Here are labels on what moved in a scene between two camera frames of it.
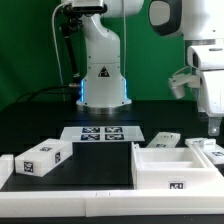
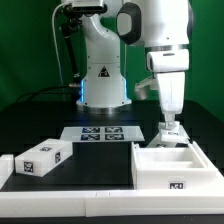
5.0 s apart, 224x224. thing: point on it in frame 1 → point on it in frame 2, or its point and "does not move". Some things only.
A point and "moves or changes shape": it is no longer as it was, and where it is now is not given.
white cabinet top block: x=43 y=158 does not move
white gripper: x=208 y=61 → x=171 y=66
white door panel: x=165 y=140 moves or changes shape
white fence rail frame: x=106 y=203 does not move
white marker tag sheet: x=101 y=134 does not move
